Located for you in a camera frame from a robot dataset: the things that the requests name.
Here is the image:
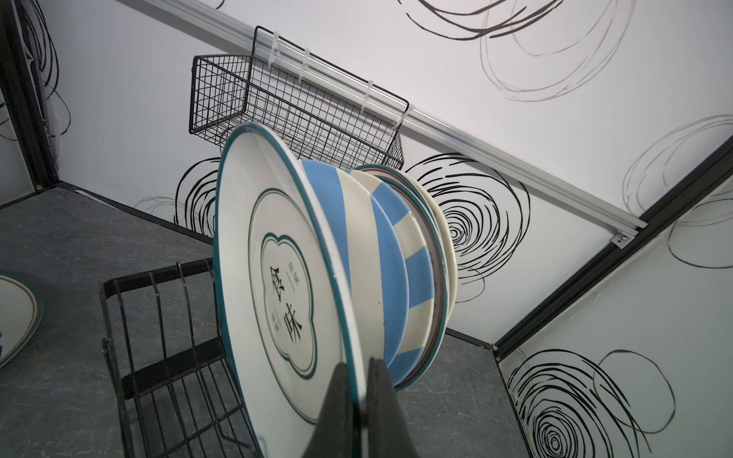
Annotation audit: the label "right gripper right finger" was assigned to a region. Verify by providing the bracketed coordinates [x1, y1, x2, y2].
[366, 358, 419, 458]

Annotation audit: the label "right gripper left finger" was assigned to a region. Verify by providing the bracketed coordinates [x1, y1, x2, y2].
[303, 363, 354, 458]

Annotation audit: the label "white plate black outline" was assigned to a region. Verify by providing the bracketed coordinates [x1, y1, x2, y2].
[213, 122, 367, 457]

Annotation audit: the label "red green rimmed plate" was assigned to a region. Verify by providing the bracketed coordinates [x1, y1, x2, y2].
[301, 160, 402, 364]

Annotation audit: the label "black wire dish rack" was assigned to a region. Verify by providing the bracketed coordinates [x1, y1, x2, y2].
[99, 259, 258, 457]

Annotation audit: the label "blue striped plate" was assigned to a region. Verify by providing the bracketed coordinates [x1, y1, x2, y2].
[349, 170, 434, 387]
[357, 165, 450, 390]

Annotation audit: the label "white plate red characters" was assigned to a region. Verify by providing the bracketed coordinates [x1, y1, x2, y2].
[1, 273, 43, 366]

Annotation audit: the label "black wire wall basket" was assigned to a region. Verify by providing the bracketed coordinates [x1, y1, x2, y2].
[189, 26, 412, 169]

